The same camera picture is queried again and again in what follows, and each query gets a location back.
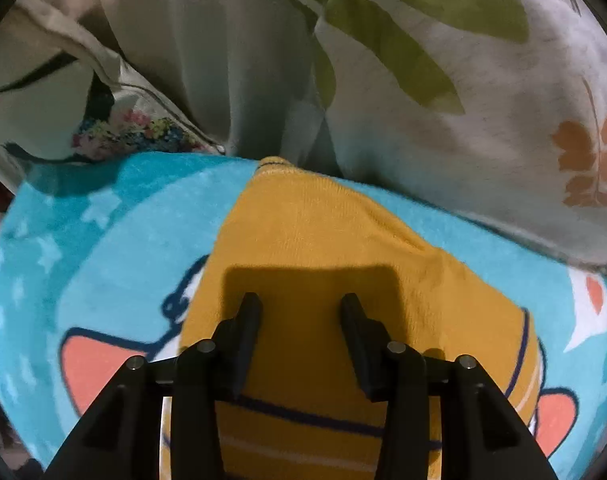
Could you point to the blue printed blanket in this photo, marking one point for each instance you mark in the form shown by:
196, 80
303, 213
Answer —
108, 260

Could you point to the white leaf print pillow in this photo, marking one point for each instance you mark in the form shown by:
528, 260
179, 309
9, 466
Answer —
483, 135

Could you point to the white curtain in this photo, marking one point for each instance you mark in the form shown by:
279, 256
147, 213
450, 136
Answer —
208, 60

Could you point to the white floral pillow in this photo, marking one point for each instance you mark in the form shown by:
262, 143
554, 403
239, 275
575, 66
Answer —
33, 110

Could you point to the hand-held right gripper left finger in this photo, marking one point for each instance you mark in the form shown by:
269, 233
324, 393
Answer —
247, 330

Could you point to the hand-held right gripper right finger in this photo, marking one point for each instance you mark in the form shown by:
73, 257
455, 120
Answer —
356, 330

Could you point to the yellow striped shirt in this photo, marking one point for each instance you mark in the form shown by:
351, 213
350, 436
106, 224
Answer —
308, 230

